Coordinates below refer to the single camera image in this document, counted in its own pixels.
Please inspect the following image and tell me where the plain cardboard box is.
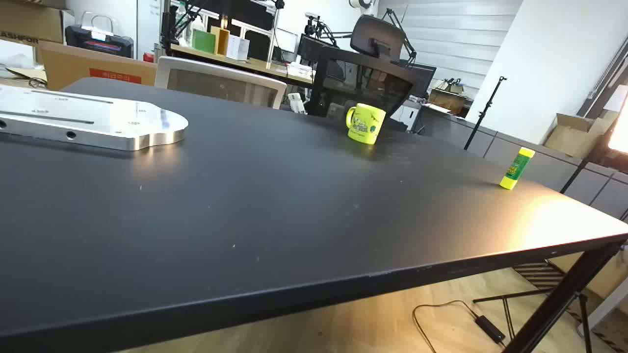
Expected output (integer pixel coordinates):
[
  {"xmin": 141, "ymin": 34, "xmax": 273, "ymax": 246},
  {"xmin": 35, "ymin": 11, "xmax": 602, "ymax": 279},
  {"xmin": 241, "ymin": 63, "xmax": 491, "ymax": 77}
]
[{"xmin": 0, "ymin": 0, "xmax": 65, "ymax": 46}]

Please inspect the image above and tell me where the black table leg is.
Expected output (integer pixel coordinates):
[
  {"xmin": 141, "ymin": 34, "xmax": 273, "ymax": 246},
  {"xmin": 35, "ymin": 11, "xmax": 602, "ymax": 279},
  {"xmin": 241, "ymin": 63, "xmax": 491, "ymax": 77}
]
[{"xmin": 500, "ymin": 240, "xmax": 624, "ymax": 353}]

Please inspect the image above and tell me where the yellow green glue stick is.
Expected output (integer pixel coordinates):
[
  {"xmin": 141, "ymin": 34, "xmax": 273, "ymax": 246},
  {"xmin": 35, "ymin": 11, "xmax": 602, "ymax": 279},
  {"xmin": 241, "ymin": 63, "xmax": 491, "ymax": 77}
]
[{"xmin": 496, "ymin": 146, "xmax": 538, "ymax": 193}]

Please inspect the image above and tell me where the black cable with adapter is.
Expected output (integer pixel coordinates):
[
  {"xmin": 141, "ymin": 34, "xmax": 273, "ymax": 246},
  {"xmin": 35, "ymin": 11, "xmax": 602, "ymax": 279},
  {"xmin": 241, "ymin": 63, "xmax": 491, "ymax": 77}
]
[{"xmin": 410, "ymin": 299, "xmax": 510, "ymax": 353}]

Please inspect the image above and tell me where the black tripod stand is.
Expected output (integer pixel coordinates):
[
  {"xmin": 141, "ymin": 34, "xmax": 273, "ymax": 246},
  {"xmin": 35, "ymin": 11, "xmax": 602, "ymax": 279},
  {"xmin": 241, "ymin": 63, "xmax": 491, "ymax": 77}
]
[{"xmin": 463, "ymin": 75, "xmax": 510, "ymax": 154}]

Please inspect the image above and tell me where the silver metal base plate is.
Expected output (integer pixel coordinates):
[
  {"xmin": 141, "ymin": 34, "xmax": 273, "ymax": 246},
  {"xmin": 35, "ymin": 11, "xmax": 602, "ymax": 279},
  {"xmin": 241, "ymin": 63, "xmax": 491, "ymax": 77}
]
[{"xmin": 0, "ymin": 83, "xmax": 190, "ymax": 158}]

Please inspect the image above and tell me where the yellow mug cup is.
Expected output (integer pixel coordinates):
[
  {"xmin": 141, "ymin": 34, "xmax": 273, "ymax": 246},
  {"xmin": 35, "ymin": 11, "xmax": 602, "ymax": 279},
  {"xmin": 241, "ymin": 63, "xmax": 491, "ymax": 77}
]
[{"xmin": 343, "ymin": 103, "xmax": 388, "ymax": 148}]

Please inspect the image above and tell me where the wooden desk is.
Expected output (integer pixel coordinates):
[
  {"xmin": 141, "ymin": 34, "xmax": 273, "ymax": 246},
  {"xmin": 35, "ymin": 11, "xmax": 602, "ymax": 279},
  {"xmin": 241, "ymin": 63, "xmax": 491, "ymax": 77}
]
[{"xmin": 167, "ymin": 42, "xmax": 316, "ymax": 89}]

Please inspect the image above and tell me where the black computer monitor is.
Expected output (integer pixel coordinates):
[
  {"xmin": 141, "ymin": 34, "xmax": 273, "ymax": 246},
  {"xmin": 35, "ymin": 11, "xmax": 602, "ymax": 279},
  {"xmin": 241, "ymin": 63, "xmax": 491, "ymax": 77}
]
[{"xmin": 390, "ymin": 60, "xmax": 438, "ymax": 103}]

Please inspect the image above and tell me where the open cardboard box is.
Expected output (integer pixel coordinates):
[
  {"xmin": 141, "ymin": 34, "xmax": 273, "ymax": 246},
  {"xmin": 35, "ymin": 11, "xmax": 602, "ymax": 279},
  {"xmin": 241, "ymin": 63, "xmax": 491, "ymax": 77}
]
[{"xmin": 542, "ymin": 111, "xmax": 620, "ymax": 164}]

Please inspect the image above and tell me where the grey low cabinet row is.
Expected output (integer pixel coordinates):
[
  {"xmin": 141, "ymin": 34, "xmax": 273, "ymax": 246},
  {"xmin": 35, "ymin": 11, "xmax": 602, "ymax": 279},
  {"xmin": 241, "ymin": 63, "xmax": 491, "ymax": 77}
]
[{"xmin": 412, "ymin": 103, "xmax": 628, "ymax": 222}]

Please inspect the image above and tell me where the cardboard box with red label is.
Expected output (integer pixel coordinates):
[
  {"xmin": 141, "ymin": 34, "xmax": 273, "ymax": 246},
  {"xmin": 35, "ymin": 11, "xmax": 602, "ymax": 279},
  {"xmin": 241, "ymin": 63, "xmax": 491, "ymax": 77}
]
[{"xmin": 37, "ymin": 42, "xmax": 159, "ymax": 93}]

